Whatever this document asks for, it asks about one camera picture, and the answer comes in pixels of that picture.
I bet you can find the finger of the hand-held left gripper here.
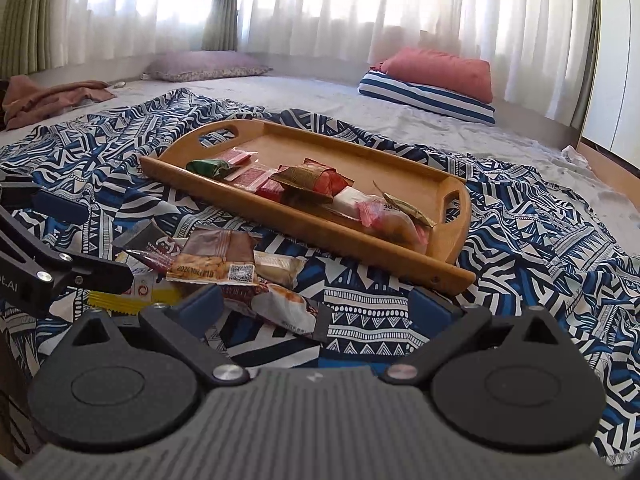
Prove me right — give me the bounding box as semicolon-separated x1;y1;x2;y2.
0;205;135;296
0;167;91;227

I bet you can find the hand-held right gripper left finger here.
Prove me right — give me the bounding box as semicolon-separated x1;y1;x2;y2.
70;284;251;388

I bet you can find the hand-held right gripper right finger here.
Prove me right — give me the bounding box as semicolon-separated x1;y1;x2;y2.
384;286;561;388

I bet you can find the brown labelled nut packet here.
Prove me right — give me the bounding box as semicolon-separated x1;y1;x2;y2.
165;230;262;286

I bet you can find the pink clear bun packet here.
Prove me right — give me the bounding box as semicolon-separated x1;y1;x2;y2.
367;207;431;256

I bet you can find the white brown snack packet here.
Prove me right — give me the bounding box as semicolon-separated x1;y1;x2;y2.
222;282;333;345

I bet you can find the olive gold snack packet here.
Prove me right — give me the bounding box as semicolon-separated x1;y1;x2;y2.
372;180;438;227

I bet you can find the white pink snack packet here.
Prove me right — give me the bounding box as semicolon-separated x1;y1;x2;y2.
332;186;373;221

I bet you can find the small red snack packet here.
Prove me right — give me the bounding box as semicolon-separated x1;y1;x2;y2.
256;180;288;203

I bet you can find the dark red snack bar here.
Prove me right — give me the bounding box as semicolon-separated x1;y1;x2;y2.
226;166;276;192

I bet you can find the green snack packet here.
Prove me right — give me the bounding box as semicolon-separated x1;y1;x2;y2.
186;158;231;179

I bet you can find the pink clear snack packet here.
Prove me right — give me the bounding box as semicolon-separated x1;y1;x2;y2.
216;147;254;167

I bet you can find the red gold nut packet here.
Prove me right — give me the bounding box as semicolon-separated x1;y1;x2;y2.
270;157;355;204

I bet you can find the wooden serving tray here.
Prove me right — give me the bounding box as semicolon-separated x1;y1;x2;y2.
139;119;475;296

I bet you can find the yellow snack packet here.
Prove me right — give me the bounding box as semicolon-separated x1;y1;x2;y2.
115;252;167;301
87;287;187;312

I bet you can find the maroon snack packet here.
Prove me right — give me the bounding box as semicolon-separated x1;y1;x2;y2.
125;240;186;276

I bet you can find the grey snack packet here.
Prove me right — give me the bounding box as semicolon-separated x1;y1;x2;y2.
112;221;169;251

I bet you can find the beige snack packet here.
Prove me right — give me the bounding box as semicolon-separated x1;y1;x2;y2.
252;251;307;291

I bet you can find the brown crumpled cloth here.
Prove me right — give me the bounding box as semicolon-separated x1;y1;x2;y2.
2;75;117;131

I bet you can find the blue white patterned blanket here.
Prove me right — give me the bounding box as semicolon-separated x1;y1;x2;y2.
0;87;640;466

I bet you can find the green curtain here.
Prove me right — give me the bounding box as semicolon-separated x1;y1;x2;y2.
202;0;241;53
0;0;71;79

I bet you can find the purple pillow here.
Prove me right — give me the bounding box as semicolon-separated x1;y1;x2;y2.
141;51;273;83

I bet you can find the blue white striped pillow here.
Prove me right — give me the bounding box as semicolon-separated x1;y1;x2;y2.
357;71;496;125

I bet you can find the white crumpled cloth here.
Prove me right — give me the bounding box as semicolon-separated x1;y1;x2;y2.
561;145;591;168

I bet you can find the red pillow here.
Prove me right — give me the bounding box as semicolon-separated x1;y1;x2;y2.
372;47;493;104

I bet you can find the white sheer curtain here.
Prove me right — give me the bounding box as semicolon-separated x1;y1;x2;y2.
65;0;597;111

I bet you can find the white wardrobe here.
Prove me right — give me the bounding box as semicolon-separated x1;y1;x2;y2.
580;0;640;171

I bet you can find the wooden bed frame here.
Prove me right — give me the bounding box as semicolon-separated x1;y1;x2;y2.
575;135;640;211

